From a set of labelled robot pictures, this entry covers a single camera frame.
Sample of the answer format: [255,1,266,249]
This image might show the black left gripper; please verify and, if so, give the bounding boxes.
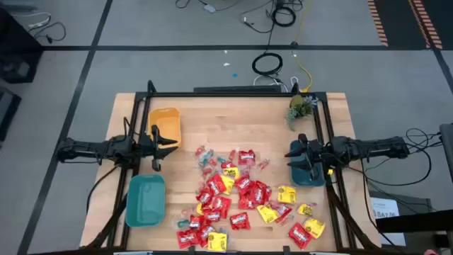
[139,125,178,173]

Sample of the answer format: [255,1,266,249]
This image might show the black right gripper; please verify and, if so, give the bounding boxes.
[285,133,332,181]

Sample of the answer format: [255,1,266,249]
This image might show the dark teal plastic bin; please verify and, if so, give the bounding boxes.
[289,140,326,188]

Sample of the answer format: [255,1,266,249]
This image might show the yellow plastic bin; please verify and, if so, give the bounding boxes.
[147,107,182,149]

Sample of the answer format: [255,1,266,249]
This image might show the light teal plastic bin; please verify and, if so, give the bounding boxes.
[125,173,166,228]

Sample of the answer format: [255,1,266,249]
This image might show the large yellow candy pack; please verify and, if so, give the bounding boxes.
[207,232,228,253]

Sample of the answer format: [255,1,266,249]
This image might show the potted artificial succulent plant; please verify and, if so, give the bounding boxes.
[285,94,316,132]

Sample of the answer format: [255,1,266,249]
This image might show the black rectangular bar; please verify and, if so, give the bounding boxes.
[193,84,282,94]

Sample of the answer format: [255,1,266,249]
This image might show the white paper sign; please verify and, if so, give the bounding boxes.
[370,197,407,247]

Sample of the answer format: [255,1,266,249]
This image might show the black shelf board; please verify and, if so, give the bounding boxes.
[374,208,453,234]

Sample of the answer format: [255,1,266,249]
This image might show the black box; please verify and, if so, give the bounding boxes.
[0,86,22,142]

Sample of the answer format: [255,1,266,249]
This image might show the black crate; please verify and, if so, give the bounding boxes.
[0,49,43,84]

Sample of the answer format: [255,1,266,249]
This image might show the black orange-striped floor mat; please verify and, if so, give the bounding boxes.
[366,0,453,50]

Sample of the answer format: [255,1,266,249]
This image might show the black desk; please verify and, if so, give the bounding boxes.
[0,6,44,50]

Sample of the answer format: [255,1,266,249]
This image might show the white floor cable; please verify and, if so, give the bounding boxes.
[253,74,300,92]

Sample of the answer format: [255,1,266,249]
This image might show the yellow cable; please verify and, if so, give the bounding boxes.
[290,0,314,94]

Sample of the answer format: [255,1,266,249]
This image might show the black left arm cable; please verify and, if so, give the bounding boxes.
[86,165,120,215]

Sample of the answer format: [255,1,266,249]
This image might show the black coiled floor cable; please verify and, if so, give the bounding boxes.
[251,30,284,77]
[270,5,297,28]

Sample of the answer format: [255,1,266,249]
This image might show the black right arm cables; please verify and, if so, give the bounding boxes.
[360,127,443,245]

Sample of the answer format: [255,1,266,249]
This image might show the white cable with adapter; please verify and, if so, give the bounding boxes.
[12,11,52,30]

